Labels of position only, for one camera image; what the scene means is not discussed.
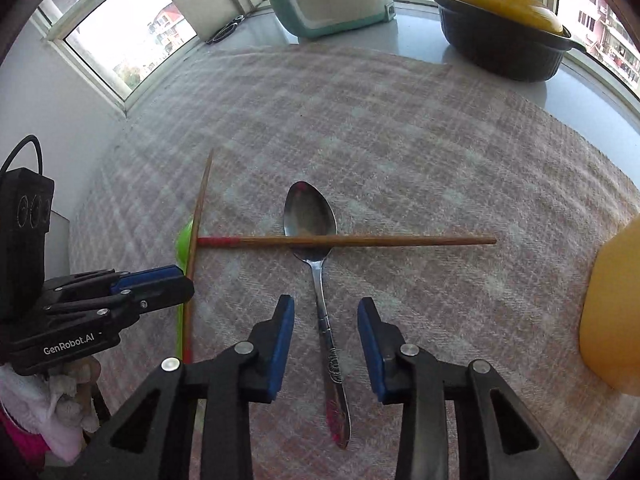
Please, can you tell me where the white cutting board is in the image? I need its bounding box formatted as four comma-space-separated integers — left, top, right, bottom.
166, 0, 251, 43

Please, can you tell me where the yellow plastic cup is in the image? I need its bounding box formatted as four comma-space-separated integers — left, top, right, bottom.
579, 214, 640, 397

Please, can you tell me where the metal spoon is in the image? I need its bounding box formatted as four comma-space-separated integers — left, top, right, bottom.
283, 181, 352, 450

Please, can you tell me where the dark casserole pot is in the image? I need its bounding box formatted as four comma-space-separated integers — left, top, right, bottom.
419, 0, 587, 82

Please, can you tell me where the person's left hand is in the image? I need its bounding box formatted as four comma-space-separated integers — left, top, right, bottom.
47, 357, 102, 433

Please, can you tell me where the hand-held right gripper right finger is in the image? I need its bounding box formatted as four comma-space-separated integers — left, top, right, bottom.
357, 296, 596, 480

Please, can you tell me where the pink checked cloth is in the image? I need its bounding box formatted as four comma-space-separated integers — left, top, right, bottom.
67, 45, 640, 480

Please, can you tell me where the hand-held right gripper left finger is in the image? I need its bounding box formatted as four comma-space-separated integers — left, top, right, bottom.
42, 295, 296, 480

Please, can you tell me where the yellow pot lid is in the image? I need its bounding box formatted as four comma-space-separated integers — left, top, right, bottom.
434, 0, 572, 37

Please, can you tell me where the green plastic spoon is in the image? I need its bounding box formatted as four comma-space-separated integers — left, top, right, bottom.
175, 217, 197, 361

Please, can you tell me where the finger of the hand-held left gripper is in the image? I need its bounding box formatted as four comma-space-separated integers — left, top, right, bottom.
45, 264, 185, 296
42, 275, 196, 329

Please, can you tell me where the person's left forearm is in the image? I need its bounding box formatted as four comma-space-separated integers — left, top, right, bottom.
0, 365, 88, 480

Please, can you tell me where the black cable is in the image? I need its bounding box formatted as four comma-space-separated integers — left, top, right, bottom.
0, 135, 42, 177

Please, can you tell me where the white window frame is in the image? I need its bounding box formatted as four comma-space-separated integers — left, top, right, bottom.
30, 0, 640, 116

